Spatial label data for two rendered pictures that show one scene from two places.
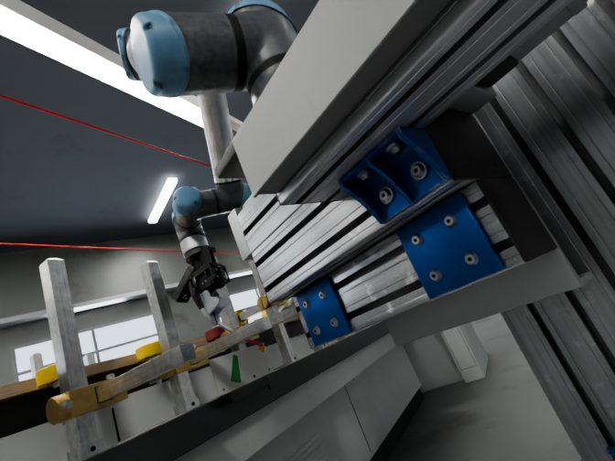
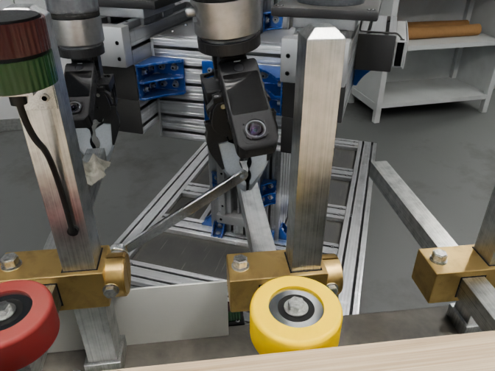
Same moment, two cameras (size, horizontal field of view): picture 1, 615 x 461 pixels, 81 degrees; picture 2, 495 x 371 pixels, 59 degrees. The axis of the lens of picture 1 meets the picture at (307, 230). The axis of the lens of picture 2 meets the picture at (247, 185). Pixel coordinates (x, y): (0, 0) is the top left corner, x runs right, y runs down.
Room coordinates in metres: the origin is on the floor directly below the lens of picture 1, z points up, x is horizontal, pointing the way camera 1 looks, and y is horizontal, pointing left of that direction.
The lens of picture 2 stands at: (1.22, 0.77, 1.19)
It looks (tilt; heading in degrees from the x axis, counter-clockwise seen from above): 31 degrees down; 239
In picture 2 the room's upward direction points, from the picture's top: straight up
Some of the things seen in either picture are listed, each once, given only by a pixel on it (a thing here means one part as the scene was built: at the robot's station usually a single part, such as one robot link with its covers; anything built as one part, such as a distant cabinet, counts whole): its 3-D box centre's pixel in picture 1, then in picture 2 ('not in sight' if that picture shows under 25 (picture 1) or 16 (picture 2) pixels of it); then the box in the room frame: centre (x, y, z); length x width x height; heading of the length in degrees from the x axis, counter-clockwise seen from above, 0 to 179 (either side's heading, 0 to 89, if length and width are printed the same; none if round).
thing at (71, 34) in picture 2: not in sight; (75, 32); (1.08, 0.02, 1.05); 0.08 x 0.08 x 0.05
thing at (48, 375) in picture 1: (59, 389); not in sight; (0.81, 0.66, 0.85); 0.08 x 0.08 x 0.11
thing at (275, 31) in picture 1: (264, 51); not in sight; (0.50, -0.05, 1.20); 0.13 x 0.12 x 0.14; 116
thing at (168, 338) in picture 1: (170, 343); (304, 241); (0.95, 0.45, 0.87); 0.04 x 0.04 x 0.48; 66
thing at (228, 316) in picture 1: (230, 323); (78, 243); (1.18, 0.35, 0.89); 0.04 x 0.04 x 0.48; 66
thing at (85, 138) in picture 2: not in sight; (89, 140); (1.09, 0.02, 0.86); 0.06 x 0.03 x 0.09; 66
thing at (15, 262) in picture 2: not in sight; (9, 260); (1.25, 0.32, 0.88); 0.02 x 0.02 x 0.01
